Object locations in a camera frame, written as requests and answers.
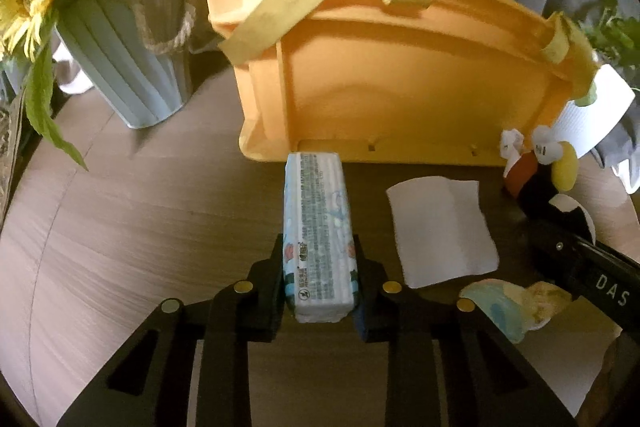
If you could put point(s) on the orange plastic crate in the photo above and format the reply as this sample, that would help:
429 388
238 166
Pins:
400 72

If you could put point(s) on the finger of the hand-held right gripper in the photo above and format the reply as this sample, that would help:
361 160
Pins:
555 242

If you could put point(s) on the grey ribbed vase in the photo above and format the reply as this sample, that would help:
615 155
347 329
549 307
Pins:
135 57

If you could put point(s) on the white folded tissue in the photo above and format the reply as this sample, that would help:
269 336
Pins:
440 232

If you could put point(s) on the small pastel pouch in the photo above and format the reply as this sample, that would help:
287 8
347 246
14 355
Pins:
505 307

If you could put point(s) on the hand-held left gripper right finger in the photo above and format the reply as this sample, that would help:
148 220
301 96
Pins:
367 297

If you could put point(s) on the person's right forearm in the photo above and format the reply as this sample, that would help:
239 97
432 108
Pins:
617 387

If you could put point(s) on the brown patterned cloth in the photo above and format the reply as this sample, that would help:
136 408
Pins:
9 147

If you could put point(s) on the tissue packet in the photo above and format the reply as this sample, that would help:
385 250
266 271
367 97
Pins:
320 232

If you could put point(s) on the black plush toy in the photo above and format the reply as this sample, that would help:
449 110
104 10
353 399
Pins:
540 197

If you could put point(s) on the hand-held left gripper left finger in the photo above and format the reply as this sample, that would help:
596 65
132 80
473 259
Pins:
270 292

